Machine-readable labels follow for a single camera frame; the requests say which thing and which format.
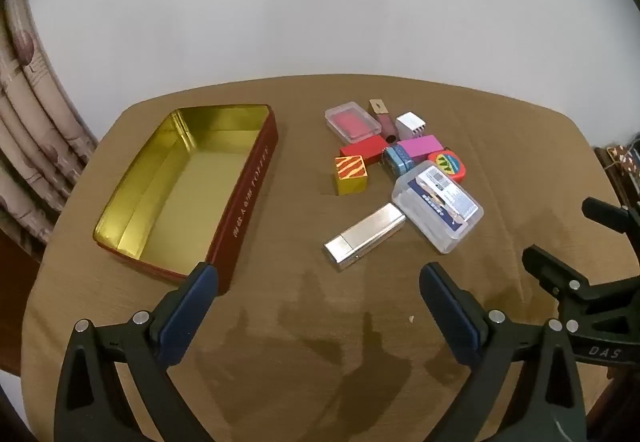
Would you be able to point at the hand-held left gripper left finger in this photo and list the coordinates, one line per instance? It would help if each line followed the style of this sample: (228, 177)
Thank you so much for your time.
(190, 312)

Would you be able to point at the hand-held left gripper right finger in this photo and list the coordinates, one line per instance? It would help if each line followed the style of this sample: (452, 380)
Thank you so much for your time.
(452, 317)

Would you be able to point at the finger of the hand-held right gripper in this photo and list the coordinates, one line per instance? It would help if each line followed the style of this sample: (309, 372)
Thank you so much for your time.
(610, 217)
(555, 272)

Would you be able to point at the clear case with blue card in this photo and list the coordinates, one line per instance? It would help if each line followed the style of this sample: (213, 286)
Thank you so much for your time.
(437, 204)

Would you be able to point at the silver rectangular case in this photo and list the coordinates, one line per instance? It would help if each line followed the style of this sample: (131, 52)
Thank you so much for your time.
(365, 236)

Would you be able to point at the red tin box gold inside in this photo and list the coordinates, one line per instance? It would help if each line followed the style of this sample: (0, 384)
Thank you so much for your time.
(200, 182)

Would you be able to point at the red tape measure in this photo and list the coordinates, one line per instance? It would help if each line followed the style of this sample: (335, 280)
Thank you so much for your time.
(450, 164)

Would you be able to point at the small blue patterned tin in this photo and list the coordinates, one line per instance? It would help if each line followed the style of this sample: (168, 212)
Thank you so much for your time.
(399, 159)

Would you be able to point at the pink rectangular block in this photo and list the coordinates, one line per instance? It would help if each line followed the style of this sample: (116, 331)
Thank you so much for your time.
(422, 147)

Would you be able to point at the yellow red striped cube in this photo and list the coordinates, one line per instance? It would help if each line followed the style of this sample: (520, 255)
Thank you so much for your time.
(351, 174)

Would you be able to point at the red rectangular block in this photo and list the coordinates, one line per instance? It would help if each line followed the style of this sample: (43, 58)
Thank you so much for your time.
(365, 149)

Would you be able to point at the white black zigzag cube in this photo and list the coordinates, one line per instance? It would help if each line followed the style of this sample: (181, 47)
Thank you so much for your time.
(410, 124)

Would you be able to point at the dusty pink lipstick tube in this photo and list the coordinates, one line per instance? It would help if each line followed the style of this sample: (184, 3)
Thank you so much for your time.
(387, 126)

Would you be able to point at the clear case with red contents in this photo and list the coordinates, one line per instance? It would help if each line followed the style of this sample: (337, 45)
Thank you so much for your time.
(352, 122)

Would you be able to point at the brown dotted object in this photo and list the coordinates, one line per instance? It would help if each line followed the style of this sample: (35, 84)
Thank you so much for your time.
(622, 156)

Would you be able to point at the brown wooden furniture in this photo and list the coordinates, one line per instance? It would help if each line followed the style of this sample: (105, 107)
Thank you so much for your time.
(12, 302)

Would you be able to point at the beige patterned curtain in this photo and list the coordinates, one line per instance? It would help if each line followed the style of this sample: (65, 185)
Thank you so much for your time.
(30, 121)

